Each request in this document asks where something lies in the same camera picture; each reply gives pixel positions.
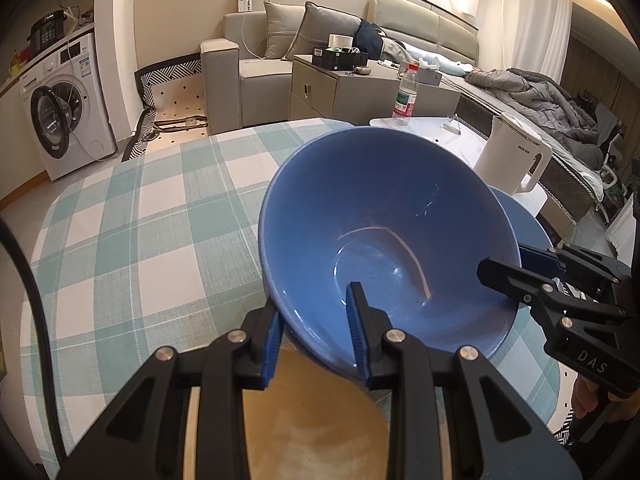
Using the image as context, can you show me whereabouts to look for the white small side table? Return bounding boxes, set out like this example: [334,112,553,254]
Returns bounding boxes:
[369,117,548,217]

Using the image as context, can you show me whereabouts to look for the grey blanket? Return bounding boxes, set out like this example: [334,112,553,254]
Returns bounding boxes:
[464,68,604,168]

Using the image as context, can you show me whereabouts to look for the cream plate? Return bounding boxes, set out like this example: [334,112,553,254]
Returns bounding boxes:
[182,346,454,480]

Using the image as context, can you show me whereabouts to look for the grey cushion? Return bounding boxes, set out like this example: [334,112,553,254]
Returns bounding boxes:
[264,1,305,60]
[284,1,362,61]

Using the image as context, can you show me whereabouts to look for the white electric kettle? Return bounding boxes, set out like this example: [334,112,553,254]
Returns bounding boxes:
[474,113,552,195]

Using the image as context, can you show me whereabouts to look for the right grey cushion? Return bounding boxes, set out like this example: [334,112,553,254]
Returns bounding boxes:
[284,1,362,61]

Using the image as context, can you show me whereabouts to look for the left grey cushion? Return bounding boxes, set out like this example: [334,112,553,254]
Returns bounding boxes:
[264,1,305,60]

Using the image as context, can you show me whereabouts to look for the white washing machine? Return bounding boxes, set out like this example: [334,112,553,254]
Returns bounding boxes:
[18,30,117,181]

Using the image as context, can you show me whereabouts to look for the light blue bowl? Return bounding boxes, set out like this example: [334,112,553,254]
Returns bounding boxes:
[491,188,558,280]

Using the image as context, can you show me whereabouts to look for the person's right hand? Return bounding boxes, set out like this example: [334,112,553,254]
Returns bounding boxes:
[570,375,640,422]

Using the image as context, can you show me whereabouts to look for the clear water bottle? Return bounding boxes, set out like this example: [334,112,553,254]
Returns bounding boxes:
[392,63,420,125]

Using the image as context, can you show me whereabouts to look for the beige side cabinet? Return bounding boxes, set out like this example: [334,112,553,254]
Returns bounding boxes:
[288,53,461,129]

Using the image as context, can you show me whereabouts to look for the black tray box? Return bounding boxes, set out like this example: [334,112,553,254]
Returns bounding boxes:
[311,48,369,72]

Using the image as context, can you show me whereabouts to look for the grey sofa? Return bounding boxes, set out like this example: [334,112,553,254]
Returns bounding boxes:
[201,9,292,134]

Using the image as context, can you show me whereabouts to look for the dark blue bowl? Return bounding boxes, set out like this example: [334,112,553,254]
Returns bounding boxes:
[258,127,521,379]

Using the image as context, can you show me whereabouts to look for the black cable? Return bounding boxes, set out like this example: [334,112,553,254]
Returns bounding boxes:
[0,213,68,466]

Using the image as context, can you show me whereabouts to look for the patterned folded playpen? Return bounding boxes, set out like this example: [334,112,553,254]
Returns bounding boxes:
[122,53,209,162]

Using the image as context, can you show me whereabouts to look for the teal plaid tablecloth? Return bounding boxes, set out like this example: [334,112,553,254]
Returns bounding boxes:
[19,117,564,480]

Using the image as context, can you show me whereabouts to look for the black pressure cooker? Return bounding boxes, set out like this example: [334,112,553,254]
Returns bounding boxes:
[28,10,67,56]

